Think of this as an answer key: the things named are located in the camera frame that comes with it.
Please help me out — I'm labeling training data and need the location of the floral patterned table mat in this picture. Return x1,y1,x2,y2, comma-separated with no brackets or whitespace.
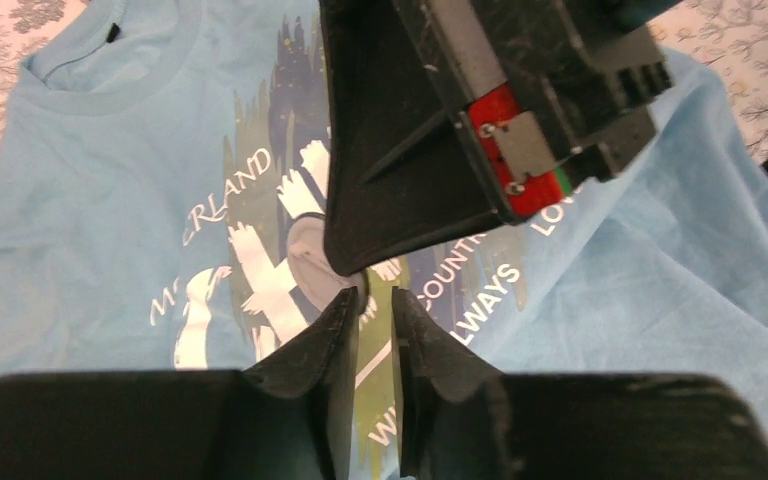
0,1,768,163

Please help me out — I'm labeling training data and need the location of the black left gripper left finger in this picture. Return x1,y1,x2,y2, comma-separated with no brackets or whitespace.
241,287,361,479

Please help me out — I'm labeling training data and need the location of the light blue printed t-shirt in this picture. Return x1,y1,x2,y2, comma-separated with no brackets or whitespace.
0,1,768,479

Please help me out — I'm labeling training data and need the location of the round white-backed brooch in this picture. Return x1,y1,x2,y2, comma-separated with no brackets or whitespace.
286,213,368,311

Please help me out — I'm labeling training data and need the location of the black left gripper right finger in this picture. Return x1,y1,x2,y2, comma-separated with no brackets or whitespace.
392,288,499,479

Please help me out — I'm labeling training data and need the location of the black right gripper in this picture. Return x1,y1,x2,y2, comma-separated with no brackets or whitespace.
320,1,672,275

